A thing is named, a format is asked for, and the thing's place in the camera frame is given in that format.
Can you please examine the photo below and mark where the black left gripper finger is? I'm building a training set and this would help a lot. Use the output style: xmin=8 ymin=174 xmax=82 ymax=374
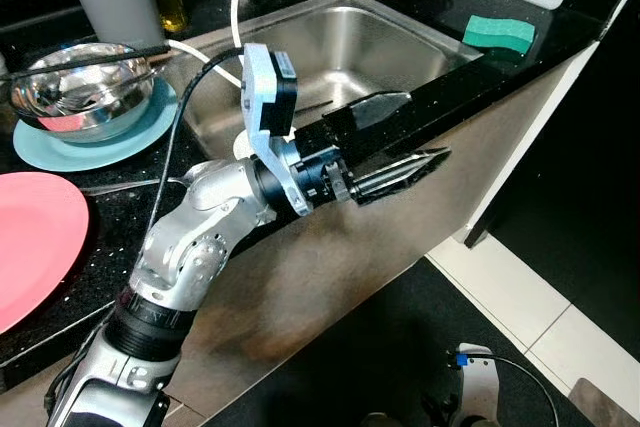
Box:
xmin=350 ymin=147 xmax=453 ymax=204
xmin=345 ymin=91 xmax=413 ymax=133

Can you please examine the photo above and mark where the metal spoon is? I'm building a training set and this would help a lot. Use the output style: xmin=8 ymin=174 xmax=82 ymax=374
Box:
xmin=78 ymin=177 xmax=189 ymax=196

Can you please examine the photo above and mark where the pink plate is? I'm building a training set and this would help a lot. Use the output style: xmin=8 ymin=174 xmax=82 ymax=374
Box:
xmin=0 ymin=171 xmax=92 ymax=337

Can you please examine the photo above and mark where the steel sink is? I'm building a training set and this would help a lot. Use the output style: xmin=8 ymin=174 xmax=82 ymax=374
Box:
xmin=163 ymin=0 xmax=488 ymax=164

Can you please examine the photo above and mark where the grey cabinet door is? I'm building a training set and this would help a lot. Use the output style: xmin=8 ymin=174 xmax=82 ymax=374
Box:
xmin=160 ymin=42 xmax=603 ymax=420

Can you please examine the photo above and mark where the green sponge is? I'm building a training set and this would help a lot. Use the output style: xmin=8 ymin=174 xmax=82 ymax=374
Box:
xmin=461 ymin=14 xmax=538 ymax=57

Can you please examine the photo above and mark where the dark floor mat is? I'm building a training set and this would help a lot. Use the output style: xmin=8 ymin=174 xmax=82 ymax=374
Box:
xmin=200 ymin=257 xmax=601 ymax=427

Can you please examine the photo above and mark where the teal plate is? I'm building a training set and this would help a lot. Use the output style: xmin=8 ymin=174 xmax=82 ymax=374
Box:
xmin=11 ymin=77 xmax=180 ymax=174

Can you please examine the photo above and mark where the black chopstick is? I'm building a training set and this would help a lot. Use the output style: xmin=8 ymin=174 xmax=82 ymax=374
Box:
xmin=6 ymin=44 xmax=174 ymax=78

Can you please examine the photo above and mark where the steel mixing bowl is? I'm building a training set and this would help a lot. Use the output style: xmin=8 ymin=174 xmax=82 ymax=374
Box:
xmin=8 ymin=43 xmax=157 ymax=144

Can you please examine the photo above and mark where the grey brown doormat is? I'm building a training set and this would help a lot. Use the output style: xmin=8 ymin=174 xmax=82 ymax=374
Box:
xmin=568 ymin=377 xmax=640 ymax=427

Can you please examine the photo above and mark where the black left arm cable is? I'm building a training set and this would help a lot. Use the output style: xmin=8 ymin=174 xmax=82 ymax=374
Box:
xmin=146 ymin=46 xmax=249 ymax=243

